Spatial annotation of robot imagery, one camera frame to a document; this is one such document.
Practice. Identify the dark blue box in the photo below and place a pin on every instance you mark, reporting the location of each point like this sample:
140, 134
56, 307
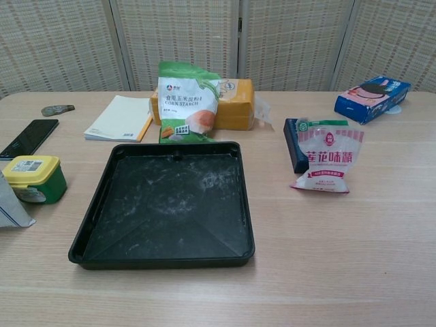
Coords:
292, 146

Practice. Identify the woven folding screen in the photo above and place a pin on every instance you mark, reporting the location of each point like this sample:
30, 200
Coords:
218, 41

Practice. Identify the black smartphone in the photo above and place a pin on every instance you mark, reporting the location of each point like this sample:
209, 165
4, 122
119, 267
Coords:
29, 138

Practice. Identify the blue cookie box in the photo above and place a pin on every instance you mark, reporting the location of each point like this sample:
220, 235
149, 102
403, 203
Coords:
371, 100

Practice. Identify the green tub with yellow lid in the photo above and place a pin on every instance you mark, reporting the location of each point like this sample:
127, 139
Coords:
37, 180

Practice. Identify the white paper notebook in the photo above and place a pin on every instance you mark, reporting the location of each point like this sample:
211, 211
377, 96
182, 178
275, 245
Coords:
117, 119

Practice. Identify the black plastic tray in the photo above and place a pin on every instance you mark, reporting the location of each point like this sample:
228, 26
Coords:
163, 204

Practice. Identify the green white corn starch bag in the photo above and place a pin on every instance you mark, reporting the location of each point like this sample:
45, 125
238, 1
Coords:
185, 102

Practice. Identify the pink white seasoning bag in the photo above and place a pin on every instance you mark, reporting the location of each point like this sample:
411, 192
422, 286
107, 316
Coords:
325, 160

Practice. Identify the clear plastic disc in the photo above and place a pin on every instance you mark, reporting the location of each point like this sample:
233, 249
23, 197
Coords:
396, 110

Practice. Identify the white blue sugar bag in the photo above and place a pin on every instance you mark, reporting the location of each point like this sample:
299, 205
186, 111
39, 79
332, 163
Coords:
10, 207

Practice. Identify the orange packaged block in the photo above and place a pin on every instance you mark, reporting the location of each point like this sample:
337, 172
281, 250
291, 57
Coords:
235, 105

